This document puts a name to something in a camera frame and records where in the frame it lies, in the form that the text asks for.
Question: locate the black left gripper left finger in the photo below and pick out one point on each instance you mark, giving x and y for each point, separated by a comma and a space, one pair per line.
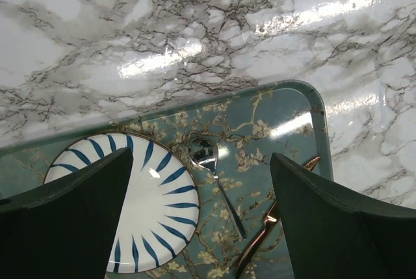
66, 228

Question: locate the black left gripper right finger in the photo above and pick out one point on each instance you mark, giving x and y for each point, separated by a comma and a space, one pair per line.
334, 232

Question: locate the rose gold knife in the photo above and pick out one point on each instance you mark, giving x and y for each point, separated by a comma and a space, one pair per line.
260, 233

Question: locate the blue striped white plate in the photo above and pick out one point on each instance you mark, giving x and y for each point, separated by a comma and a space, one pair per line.
161, 207

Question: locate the teal floral serving tray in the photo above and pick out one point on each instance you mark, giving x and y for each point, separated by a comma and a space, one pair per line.
226, 143

